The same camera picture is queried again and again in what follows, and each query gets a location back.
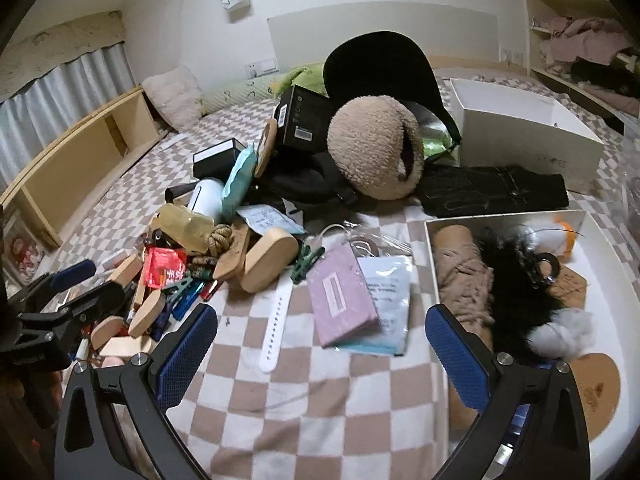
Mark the white headboard panel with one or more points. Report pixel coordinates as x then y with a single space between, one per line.
390 25

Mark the black box with label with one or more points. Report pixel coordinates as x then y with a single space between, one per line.
302 120

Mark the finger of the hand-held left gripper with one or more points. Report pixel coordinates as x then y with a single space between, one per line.
75 273
85 307

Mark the white paper receipt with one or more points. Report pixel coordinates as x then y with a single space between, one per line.
265 220

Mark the grey curtain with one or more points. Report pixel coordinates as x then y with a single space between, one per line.
65 105

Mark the black baseball cap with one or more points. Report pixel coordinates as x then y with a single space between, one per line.
380 65

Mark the black stitched gloves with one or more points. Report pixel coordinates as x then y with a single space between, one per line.
490 190

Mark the red packet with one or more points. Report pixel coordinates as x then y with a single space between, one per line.
164 267

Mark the white shoebox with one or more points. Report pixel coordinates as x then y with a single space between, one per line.
525 145

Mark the round cork coaster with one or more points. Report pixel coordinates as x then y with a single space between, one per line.
597 395

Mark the white mug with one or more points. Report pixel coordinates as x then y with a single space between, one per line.
206 199

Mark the purple booklet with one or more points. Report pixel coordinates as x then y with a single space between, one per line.
340 295

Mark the fluffy white pillow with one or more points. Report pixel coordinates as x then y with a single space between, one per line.
172 97

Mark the black feather duster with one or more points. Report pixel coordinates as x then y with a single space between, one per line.
515 300

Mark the clear plastic storage bin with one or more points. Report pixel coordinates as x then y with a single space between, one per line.
631 170

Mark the white cotton wad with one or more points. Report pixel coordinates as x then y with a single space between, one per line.
570 330

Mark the white paper sheet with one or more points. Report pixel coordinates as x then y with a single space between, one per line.
172 141

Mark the small wall socket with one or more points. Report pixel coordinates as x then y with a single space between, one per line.
511 56

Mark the wooden oval box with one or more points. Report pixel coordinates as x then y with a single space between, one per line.
267 262

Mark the green plastic bag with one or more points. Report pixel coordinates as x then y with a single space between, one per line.
440 141

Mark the printed curtain valance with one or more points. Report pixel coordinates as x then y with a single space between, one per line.
65 45

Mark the beige twine bundle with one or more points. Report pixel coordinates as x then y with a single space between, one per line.
460 280

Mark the wooden wardrobe shelf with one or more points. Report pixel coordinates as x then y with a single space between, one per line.
530 30

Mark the white sachet packet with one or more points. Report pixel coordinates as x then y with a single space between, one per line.
392 305

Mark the beige fleece earmuffs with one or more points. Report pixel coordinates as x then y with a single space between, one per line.
365 155

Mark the white wall socket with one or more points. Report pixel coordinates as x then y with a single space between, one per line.
261 68

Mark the long printed bolster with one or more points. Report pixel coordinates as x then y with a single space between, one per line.
235 95

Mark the small black box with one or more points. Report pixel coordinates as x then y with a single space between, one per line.
217 160

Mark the green clothespin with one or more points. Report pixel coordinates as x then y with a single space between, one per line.
306 266

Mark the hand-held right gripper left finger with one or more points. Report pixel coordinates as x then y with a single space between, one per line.
187 355

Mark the round wooden cartoon plaque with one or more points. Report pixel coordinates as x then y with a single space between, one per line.
266 147

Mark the wooden bedside shelf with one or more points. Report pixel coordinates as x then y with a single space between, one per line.
65 160

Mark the dark clothes pile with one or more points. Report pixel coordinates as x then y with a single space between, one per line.
605 80

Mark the soft plush toy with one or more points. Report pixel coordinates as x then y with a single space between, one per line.
300 80

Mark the silver film roll orange end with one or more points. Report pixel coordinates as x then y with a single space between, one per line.
550 235

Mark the white shoebox lid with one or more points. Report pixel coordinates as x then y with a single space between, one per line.
600 265

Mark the framed picture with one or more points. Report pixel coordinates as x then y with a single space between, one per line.
20 250

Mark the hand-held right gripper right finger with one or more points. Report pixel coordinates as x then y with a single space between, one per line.
457 360

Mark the yellow translucent bottle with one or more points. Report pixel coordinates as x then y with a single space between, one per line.
182 227

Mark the flat wooden board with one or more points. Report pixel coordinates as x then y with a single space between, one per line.
232 257

